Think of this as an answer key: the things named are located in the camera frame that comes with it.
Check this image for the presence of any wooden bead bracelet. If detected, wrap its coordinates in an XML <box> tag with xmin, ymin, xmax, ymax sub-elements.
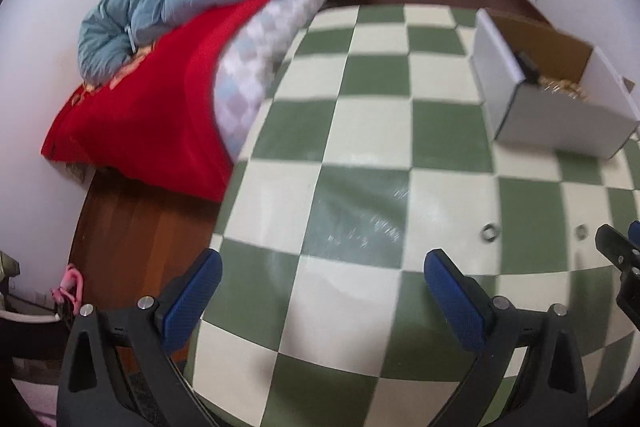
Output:
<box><xmin>538</xmin><ymin>76</ymin><xmax>592</xmax><ymax>104</ymax></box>

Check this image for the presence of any pink object on floor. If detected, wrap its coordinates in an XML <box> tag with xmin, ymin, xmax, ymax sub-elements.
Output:
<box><xmin>51</xmin><ymin>263</ymin><xmax>84</xmax><ymax>315</ymax></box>

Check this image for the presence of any white cardboard box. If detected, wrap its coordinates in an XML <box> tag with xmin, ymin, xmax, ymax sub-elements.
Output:
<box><xmin>471</xmin><ymin>9</ymin><xmax>639</xmax><ymax>159</ymax></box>

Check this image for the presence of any green white checkered tablecloth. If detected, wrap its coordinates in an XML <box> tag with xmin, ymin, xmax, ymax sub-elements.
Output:
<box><xmin>186</xmin><ymin>5</ymin><xmax>639</xmax><ymax>426</ymax></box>

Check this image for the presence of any red bed blanket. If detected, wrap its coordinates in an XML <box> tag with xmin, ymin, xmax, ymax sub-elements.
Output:
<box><xmin>41</xmin><ymin>0</ymin><xmax>269</xmax><ymax>202</ymax></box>

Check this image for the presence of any checkered mattress sheet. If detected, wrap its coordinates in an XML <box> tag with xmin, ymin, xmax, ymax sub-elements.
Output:
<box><xmin>213</xmin><ymin>0</ymin><xmax>326</xmax><ymax>161</ymax></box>

